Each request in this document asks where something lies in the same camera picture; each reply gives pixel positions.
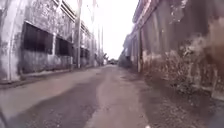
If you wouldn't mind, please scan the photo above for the raised concrete kerb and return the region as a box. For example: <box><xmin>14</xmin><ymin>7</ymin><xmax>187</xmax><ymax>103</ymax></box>
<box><xmin>0</xmin><ymin>67</ymin><xmax>95</xmax><ymax>90</ymax></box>

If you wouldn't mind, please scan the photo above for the white weathered building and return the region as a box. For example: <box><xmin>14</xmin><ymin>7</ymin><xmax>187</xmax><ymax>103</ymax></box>
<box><xmin>0</xmin><ymin>0</ymin><xmax>108</xmax><ymax>84</ymax></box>

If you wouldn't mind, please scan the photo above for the grey asphalt alley road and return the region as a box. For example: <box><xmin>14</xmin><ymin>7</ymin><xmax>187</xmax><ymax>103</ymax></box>
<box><xmin>0</xmin><ymin>64</ymin><xmax>224</xmax><ymax>128</ymax></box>

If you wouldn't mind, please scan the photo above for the dark stained building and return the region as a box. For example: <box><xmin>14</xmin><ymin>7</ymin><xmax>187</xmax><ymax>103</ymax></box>
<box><xmin>117</xmin><ymin>0</ymin><xmax>224</xmax><ymax>102</ymax></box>

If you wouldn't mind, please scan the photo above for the grey utility pole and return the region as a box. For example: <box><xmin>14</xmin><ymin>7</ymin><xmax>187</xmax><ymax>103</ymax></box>
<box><xmin>75</xmin><ymin>0</ymin><xmax>84</xmax><ymax>70</ymax></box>

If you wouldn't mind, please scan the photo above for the dark dirt strip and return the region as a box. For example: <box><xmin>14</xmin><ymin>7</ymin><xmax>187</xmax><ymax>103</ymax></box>
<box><xmin>122</xmin><ymin>68</ymin><xmax>224</xmax><ymax>128</ymax></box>

